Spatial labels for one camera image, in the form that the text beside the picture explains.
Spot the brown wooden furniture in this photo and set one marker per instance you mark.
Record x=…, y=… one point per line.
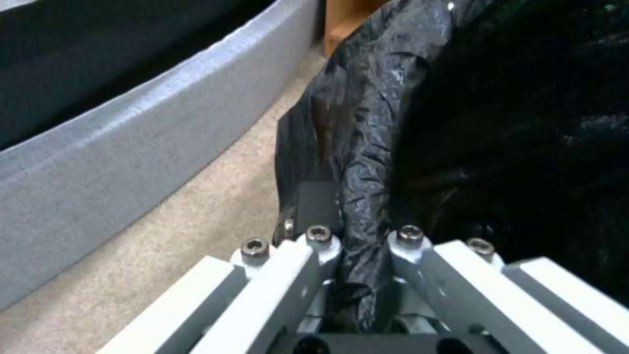
x=344, y=22

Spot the grey curved fabric furniture base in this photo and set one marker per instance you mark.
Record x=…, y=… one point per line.
x=123, y=147

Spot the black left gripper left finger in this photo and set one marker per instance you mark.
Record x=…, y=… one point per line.
x=275, y=280

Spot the dark cushion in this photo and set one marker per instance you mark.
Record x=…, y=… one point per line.
x=98, y=55

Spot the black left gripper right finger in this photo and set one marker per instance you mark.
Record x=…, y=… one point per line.
x=472, y=287

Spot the black plastic trash bag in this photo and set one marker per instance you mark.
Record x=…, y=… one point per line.
x=491, y=147

